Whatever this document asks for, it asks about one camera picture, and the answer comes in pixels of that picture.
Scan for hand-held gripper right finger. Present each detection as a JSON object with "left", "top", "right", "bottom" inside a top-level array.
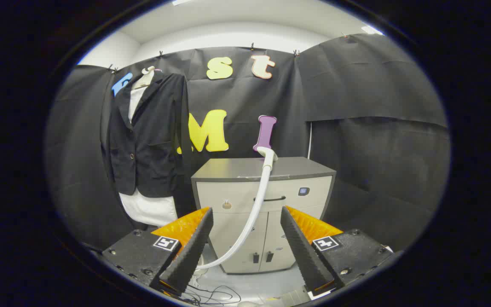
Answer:
[{"left": 280, "top": 206, "right": 395, "bottom": 299}]

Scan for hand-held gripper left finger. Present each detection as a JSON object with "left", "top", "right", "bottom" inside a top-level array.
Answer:
[{"left": 101, "top": 207, "right": 214, "bottom": 297}]

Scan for white shirt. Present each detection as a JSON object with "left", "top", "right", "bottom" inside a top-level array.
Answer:
[{"left": 119, "top": 83, "right": 179, "bottom": 227}]

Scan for white garment steamer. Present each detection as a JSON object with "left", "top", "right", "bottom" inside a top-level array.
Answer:
[{"left": 194, "top": 146, "right": 279, "bottom": 270}]

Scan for black blazer jacket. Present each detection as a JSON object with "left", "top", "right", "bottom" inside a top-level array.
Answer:
[{"left": 101, "top": 72, "right": 193, "bottom": 199}]

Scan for cream clothes hanger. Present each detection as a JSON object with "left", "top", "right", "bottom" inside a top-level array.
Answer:
[{"left": 134, "top": 66, "right": 156, "bottom": 90}]

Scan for grey cabinet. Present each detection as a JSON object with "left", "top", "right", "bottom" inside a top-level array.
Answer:
[{"left": 191, "top": 157, "right": 337, "bottom": 274}]

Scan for black backdrop cloth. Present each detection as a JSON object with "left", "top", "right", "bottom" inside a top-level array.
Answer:
[{"left": 45, "top": 33, "right": 451, "bottom": 252}]

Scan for thin black floor cables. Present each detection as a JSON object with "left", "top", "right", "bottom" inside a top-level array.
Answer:
[{"left": 182, "top": 284, "right": 242, "bottom": 306}]

